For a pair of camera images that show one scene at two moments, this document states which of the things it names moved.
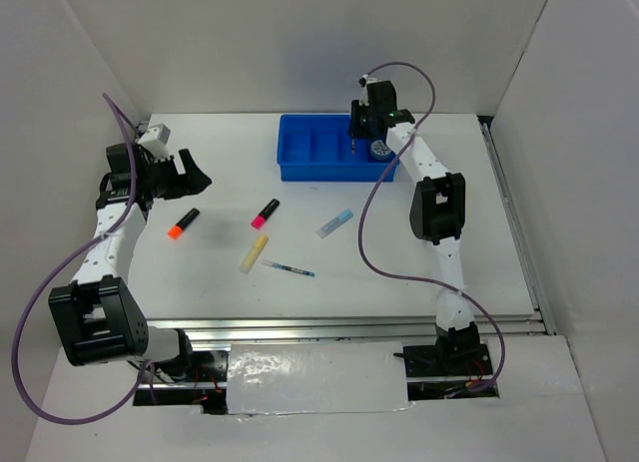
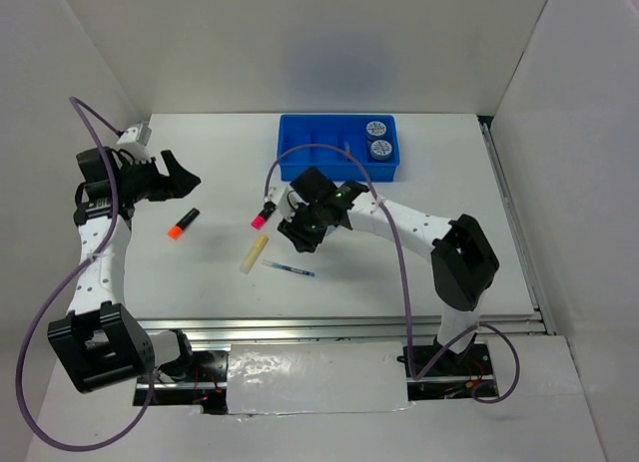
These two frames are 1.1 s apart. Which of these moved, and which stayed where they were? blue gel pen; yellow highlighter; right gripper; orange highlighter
Moved: right gripper
Stayed: blue gel pen; yellow highlighter; orange highlighter
